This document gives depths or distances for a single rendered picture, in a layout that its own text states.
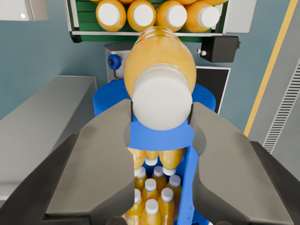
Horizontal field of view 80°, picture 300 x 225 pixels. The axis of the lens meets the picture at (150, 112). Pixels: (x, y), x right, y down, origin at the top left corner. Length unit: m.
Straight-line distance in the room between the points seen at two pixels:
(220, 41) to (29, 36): 1.39
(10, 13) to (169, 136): 0.37
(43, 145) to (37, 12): 0.47
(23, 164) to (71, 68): 1.03
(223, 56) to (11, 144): 0.77
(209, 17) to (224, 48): 0.15
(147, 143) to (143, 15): 0.25
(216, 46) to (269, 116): 1.73
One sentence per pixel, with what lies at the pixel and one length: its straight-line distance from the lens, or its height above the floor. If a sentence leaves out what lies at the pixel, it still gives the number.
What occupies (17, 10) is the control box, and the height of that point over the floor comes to 1.10.
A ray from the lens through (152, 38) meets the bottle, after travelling 0.16.
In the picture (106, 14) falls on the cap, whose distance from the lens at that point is 0.41.
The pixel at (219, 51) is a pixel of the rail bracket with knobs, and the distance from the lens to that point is 0.56.
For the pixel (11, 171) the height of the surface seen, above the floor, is 1.05.
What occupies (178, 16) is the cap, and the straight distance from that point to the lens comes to 0.42.
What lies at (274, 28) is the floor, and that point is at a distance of 1.90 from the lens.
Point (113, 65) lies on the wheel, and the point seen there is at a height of 0.97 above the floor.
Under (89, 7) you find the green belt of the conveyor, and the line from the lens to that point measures 0.61.
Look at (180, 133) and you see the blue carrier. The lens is 0.33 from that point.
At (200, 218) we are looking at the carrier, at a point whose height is 0.61.
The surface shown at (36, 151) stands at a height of 0.96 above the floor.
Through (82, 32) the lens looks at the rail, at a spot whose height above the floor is 0.98.
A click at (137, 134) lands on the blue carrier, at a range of 0.33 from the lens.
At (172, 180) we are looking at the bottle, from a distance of 0.68.
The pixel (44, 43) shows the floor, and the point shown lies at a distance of 1.63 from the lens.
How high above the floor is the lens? 1.50
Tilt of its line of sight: 62 degrees down
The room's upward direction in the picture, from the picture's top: 167 degrees clockwise
